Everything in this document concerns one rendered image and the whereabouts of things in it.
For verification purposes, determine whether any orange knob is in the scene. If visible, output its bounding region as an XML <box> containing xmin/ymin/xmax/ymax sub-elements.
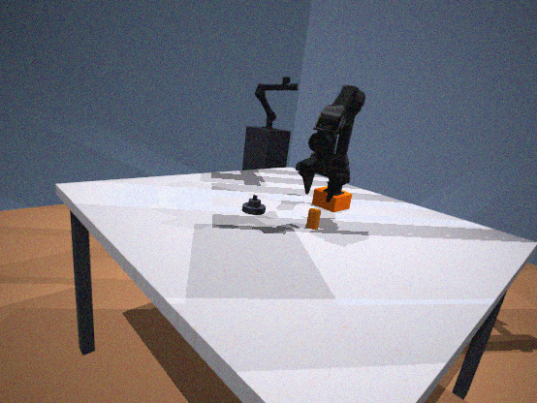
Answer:
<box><xmin>306</xmin><ymin>208</ymin><xmax>321</xmax><ymax>230</ymax></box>

